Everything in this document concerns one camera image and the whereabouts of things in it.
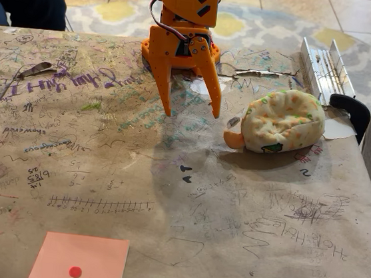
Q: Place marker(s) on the black clamp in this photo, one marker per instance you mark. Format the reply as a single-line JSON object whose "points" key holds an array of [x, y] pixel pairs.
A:
{"points": [[356, 109]]}

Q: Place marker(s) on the scribbled brown paper table cover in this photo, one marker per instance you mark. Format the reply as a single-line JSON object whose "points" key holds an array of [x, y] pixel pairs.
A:
{"points": [[100, 176]]}

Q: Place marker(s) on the grey yellow patterned rug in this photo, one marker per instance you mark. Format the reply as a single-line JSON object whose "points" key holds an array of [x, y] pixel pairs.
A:
{"points": [[268, 31]]}

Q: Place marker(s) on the pink sticky note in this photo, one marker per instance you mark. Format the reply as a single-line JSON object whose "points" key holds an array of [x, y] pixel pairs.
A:
{"points": [[91, 256]]}

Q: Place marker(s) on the white spotted plush toy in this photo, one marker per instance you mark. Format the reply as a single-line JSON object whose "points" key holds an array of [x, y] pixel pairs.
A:
{"points": [[281, 123]]}

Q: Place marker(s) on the aluminium miter box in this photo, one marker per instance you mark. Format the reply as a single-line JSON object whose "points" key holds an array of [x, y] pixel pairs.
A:
{"points": [[320, 74]]}

